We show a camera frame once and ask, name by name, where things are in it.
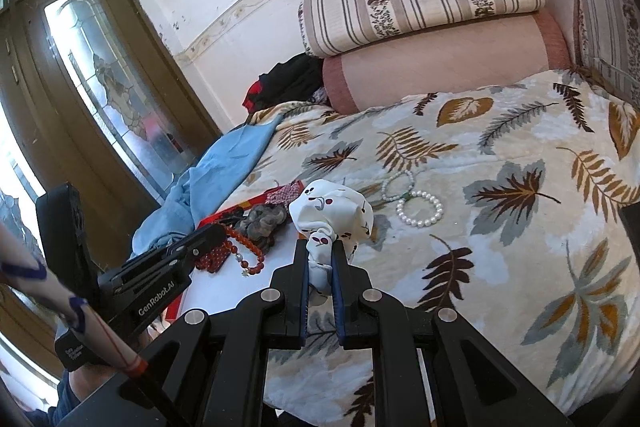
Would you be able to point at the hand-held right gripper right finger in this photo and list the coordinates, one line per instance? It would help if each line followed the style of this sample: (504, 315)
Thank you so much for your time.
(339, 302)

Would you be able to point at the dark red patterned scrunchie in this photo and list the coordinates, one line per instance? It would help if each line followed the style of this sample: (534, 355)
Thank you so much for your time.
(282, 196)

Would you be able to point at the brown glazed door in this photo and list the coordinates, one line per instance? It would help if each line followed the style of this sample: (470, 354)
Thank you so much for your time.
(75, 107)

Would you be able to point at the white cherry print scrunchie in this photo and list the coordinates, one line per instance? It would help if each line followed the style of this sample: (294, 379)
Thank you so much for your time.
(330, 212)

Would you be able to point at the light blue cloth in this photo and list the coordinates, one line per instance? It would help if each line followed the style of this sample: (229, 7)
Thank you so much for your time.
(225, 157)

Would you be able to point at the grey scrunchie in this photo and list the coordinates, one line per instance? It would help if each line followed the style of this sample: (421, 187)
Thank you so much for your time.
(265, 224)

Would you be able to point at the black smartphone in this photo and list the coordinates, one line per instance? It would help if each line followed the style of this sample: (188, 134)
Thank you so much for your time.
(631, 227)

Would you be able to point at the pink bolster cushion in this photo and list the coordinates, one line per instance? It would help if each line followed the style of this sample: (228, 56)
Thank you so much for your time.
(440, 62)

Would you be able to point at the large striped floral cushion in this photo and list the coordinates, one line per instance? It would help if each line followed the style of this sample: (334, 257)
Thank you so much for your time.
(610, 32)

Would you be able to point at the black clothes pile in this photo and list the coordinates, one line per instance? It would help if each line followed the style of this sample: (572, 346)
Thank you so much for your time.
(290, 79)

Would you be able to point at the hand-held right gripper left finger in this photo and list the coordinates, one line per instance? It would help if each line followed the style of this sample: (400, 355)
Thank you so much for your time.
(304, 302)

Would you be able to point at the person's leg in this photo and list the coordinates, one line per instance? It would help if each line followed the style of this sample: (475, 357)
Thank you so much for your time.
(55, 407)

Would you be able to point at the leaf print blanket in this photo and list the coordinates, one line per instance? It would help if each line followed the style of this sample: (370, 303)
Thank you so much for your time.
(500, 257)

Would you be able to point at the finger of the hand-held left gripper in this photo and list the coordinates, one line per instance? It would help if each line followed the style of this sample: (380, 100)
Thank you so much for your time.
(205, 239)

